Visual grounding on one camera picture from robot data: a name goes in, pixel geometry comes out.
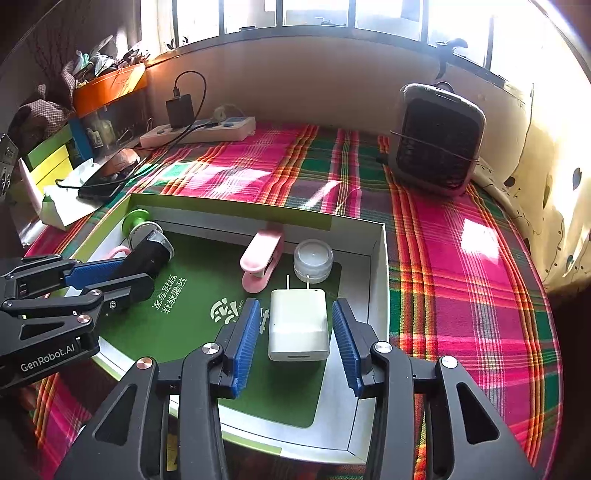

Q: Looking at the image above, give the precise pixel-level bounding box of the pile of assorted clutter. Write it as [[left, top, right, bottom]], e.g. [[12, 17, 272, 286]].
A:
[[65, 34, 151, 86]]

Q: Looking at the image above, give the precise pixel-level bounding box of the white power strip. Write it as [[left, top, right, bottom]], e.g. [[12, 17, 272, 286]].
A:
[[139, 115, 257, 149]]

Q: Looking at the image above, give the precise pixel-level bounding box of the brown checked cloth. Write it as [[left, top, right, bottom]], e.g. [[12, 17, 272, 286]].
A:
[[11, 83, 77, 144]]

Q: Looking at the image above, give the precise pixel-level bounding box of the grey desk fan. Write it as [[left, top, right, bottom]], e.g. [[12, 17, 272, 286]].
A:
[[387, 82, 487, 197]]

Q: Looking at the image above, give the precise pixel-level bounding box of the white wall charger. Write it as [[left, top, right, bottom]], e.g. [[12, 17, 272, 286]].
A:
[[268, 274, 331, 363]]

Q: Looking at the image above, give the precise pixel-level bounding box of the black window hook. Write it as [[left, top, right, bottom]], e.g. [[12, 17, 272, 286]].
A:
[[434, 38, 469, 79]]

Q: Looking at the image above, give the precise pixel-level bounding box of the window frame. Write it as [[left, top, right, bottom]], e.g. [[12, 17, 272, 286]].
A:
[[161, 0, 546, 88]]

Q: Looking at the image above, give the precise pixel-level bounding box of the grey power plug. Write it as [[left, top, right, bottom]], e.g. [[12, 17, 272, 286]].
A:
[[211, 104, 247, 127]]

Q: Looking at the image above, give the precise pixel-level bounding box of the plaid blanket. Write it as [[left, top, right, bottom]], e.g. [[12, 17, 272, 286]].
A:
[[25, 122, 561, 480]]

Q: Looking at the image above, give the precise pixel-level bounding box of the black smartphone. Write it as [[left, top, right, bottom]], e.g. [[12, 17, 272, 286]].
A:
[[78, 159, 144, 201]]

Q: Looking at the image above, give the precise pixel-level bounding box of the green and white spool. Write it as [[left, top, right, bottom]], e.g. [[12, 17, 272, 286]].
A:
[[121, 209, 164, 250]]

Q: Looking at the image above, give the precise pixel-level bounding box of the black charging cable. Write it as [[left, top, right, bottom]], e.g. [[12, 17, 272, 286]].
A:
[[55, 70, 208, 190]]

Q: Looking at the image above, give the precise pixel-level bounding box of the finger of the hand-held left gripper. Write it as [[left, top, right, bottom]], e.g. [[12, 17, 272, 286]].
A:
[[0, 273, 155, 356], [0, 254, 127, 302]]

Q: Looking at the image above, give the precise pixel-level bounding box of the pink stapler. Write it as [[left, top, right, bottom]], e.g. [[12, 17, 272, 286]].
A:
[[240, 225, 286, 294]]

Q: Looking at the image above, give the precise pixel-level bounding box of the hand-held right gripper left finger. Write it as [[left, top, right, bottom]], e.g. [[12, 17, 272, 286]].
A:
[[53, 298, 262, 480]]

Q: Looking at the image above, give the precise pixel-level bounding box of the orange box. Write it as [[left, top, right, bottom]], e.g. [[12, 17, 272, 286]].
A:
[[71, 62, 149, 118]]

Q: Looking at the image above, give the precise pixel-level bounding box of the cream floral cloth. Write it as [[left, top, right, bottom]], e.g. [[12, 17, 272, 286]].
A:
[[466, 78, 591, 296]]

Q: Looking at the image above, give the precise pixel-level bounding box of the green cardboard box lid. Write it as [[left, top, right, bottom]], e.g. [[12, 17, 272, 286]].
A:
[[69, 193, 387, 464]]

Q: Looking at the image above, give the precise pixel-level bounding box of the black charger brick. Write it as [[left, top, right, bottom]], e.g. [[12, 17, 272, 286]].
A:
[[165, 95, 195, 130]]

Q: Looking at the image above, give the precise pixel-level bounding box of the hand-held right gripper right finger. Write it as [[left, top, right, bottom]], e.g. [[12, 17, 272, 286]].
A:
[[331, 298, 541, 480]]

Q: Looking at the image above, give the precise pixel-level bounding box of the green and yellow box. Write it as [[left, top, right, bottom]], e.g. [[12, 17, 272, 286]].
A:
[[18, 124, 93, 195]]

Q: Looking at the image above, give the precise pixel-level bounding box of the black flashlight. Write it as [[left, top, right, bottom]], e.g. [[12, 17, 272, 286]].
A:
[[122, 230, 176, 278]]

